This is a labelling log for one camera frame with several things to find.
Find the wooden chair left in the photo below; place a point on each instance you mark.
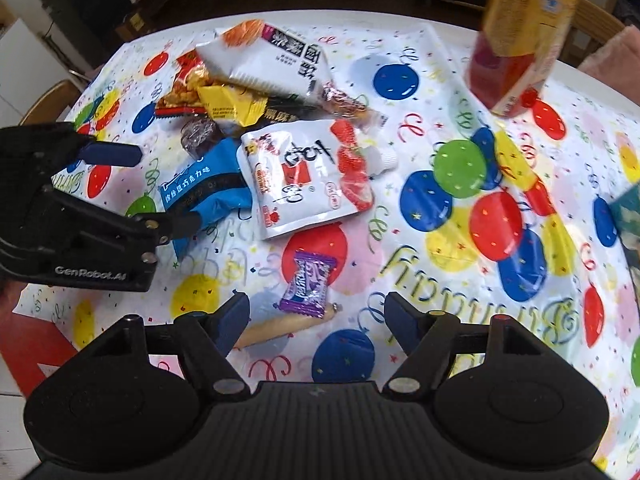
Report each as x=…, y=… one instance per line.
x=51, y=105

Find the white strawberry drink pouch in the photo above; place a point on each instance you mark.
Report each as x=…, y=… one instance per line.
x=306, y=173

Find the balloon birthday tablecloth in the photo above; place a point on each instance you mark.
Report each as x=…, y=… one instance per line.
x=499, y=229

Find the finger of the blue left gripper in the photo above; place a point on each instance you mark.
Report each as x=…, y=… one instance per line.
x=183, y=225
x=99, y=153

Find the blue chocolate wafer packet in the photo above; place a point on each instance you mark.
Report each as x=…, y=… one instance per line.
x=212, y=187

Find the black sesame snack packet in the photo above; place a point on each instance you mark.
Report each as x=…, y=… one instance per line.
x=280, y=109

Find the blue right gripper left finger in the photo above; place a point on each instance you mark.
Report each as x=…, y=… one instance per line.
x=226, y=325

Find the orange juice bottle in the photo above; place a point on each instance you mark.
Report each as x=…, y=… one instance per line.
x=515, y=50

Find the white red cardboard box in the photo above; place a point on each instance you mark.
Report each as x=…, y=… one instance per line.
x=28, y=346

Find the yellow snack packet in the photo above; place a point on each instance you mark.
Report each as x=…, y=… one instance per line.
x=227, y=102

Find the blue soft tissue pack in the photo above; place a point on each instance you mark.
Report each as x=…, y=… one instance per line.
x=625, y=212

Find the silver foil candy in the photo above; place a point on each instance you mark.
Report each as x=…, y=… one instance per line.
x=199, y=136

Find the white spicy strip bag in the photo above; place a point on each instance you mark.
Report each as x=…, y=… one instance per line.
x=260, y=56

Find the wooden chair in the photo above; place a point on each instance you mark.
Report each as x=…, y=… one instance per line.
x=594, y=22
x=51, y=105

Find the red rice cracker bag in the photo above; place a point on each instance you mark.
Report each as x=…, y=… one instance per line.
x=182, y=98

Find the small clear snack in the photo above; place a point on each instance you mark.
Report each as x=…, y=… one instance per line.
x=341, y=105

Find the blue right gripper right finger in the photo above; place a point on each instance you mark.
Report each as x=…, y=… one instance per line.
x=406, y=323

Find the purple candy wrapper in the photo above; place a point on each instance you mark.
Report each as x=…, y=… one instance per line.
x=306, y=292

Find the wooden chair far side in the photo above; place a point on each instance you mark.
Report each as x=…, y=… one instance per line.
x=594, y=22

